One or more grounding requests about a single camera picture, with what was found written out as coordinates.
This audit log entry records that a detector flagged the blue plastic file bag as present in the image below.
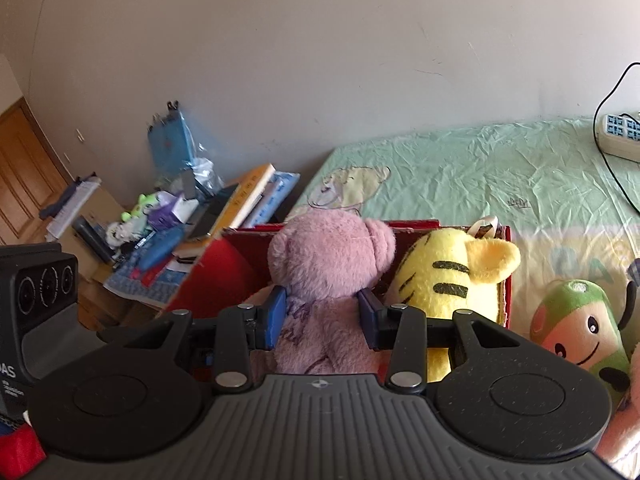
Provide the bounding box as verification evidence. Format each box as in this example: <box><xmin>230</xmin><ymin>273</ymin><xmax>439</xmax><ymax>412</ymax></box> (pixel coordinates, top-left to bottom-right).
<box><xmin>148</xmin><ymin>101</ymin><xmax>222</xmax><ymax>196</ymax></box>

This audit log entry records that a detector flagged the pink-brown teddy bear plush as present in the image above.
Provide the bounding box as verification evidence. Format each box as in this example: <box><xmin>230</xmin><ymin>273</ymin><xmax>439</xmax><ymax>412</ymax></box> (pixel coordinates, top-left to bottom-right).
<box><xmin>247</xmin><ymin>210</ymin><xmax>396</xmax><ymax>380</ymax></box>

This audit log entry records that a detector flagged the purple tissue pack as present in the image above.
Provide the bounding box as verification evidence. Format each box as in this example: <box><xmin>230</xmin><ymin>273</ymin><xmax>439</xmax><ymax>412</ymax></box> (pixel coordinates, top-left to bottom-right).
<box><xmin>146</xmin><ymin>191</ymin><xmax>198</xmax><ymax>231</ymax></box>

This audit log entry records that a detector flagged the yellow book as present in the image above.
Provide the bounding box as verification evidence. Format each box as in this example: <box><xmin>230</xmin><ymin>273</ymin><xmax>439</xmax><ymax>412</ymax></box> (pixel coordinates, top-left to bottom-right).
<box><xmin>184</xmin><ymin>162</ymin><xmax>278</xmax><ymax>256</ymax></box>

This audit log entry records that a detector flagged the red cardboard box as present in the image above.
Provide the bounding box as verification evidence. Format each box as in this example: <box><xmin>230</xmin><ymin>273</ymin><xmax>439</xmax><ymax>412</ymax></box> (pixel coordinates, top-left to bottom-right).
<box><xmin>164</xmin><ymin>218</ymin><xmax>516</xmax><ymax>376</ymax></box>

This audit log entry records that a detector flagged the blue pencil case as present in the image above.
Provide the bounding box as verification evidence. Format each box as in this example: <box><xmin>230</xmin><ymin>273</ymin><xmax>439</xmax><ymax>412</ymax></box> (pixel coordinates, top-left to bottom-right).
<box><xmin>137</xmin><ymin>226</ymin><xmax>184</xmax><ymax>272</ymax></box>

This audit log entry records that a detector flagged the large white bunny plush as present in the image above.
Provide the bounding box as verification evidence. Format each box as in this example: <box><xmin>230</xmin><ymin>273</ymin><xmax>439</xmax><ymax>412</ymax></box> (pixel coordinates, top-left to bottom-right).
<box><xmin>597</xmin><ymin>344</ymin><xmax>640</xmax><ymax>479</ymax></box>

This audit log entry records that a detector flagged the black charger cable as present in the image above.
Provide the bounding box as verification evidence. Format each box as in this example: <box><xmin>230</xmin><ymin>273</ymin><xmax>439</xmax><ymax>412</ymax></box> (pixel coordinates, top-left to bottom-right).
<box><xmin>592</xmin><ymin>62</ymin><xmax>640</xmax><ymax>216</ymax></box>

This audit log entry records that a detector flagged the green yellow cartoon bedsheet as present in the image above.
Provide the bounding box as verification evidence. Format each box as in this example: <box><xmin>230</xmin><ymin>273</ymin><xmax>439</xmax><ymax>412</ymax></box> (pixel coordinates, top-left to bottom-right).
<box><xmin>294</xmin><ymin>119</ymin><xmax>639</xmax><ymax>334</ymax></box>

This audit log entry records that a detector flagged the green pear plush toy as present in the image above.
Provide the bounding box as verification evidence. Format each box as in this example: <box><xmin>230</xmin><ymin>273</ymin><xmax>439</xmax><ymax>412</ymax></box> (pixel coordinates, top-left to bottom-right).
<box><xmin>529</xmin><ymin>278</ymin><xmax>638</xmax><ymax>408</ymax></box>

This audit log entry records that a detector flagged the black cylinder bottle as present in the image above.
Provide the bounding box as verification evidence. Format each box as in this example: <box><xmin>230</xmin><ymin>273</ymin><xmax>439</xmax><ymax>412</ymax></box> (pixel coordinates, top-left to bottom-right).
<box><xmin>72</xmin><ymin>216</ymin><xmax>114</xmax><ymax>263</ymax></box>

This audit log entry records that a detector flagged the yellow tiger plush toy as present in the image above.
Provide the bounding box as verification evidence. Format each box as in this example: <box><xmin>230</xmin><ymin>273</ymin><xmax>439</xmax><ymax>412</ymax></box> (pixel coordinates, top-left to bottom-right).
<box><xmin>383</xmin><ymin>226</ymin><xmax>522</xmax><ymax>384</ymax></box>

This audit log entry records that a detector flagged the white power strip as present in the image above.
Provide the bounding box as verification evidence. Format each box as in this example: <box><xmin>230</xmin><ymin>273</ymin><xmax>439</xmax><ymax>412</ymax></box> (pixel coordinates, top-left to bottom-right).
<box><xmin>597</xmin><ymin>114</ymin><xmax>640</xmax><ymax>164</ymax></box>

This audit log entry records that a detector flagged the smartphone on books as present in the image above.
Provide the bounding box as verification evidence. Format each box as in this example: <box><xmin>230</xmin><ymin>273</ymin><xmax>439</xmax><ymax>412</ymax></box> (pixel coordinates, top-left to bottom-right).
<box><xmin>186</xmin><ymin>183</ymin><xmax>240</xmax><ymax>240</ymax></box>

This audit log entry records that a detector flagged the blue book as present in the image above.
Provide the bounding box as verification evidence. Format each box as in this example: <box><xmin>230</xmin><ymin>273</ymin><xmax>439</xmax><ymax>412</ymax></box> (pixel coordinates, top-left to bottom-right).
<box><xmin>242</xmin><ymin>171</ymin><xmax>300</xmax><ymax>229</ymax></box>

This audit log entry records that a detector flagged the wooden door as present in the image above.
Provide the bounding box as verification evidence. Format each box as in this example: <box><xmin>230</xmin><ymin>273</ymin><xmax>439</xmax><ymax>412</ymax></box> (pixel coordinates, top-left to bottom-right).
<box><xmin>0</xmin><ymin>99</ymin><xmax>72</xmax><ymax>245</ymax></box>

